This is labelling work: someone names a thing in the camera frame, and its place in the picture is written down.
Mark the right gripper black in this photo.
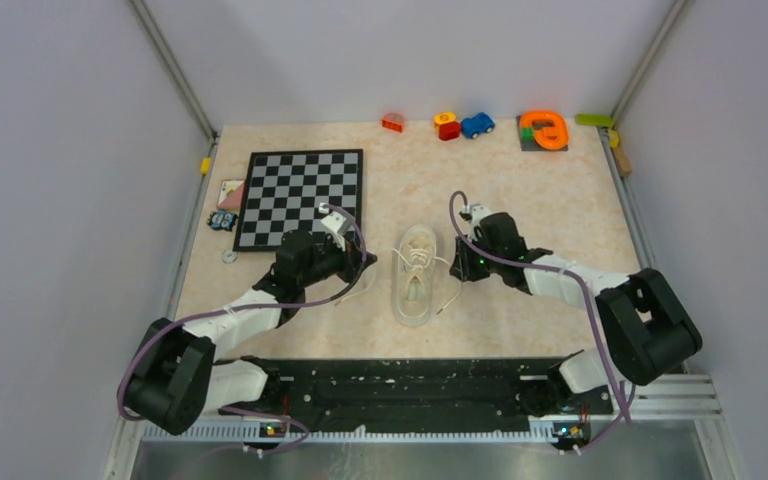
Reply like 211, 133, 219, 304
450, 231, 503, 282

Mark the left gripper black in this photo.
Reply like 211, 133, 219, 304
298, 232, 377, 288

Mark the beige lace sneaker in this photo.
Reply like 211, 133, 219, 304
392, 224, 437, 327

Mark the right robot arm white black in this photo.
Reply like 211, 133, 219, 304
450, 204, 703, 412

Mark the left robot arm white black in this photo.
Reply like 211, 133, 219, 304
116, 230, 377, 435

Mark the black white chessboard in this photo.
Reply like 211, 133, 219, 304
233, 149, 364, 253

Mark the orange marble track toy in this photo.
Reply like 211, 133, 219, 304
517, 110, 570, 152

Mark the blue toy car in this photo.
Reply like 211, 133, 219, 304
460, 112, 496, 139

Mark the red toy block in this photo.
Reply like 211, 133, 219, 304
437, 121, 462, 141

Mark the orange toy block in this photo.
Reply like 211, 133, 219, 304
381, 112, 405, 133

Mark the small round silver disc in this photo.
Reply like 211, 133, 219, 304
222, 250, 238, 264

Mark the pink tangram card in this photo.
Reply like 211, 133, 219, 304
217, 180, 245, 212

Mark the small blue toy robot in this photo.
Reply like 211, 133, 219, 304
207, 210, 239, 232

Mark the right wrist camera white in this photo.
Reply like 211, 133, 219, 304
458, 204, 493, 239

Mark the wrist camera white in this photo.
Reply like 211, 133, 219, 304
318, 203, 350, 252
458, 204, 493, 239

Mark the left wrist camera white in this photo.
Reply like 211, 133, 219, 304
318, 203, 350, 252

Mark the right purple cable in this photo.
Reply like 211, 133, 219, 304
448, 190, 638, 455

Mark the purple cable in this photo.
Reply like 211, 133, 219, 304
448, 190, 638, 455
115, 203, 370, 458

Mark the wooden block right rail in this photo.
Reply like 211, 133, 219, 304
611, 146, 633, 178

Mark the yellow clip right rail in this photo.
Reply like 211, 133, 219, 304
608, 129, 621, 149

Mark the yellow clip rail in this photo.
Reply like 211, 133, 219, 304
199, 157, 211, 176
608, 129, 621, 149

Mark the green block on rail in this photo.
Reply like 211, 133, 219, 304
575, 113, 615, 129

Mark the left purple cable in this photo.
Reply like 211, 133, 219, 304
115, 203, 370, 458

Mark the yellow clip left rail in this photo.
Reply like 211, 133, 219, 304
199, 157, 211, 176

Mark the white cable duct strip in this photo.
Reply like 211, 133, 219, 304
140, 422, 558, 444

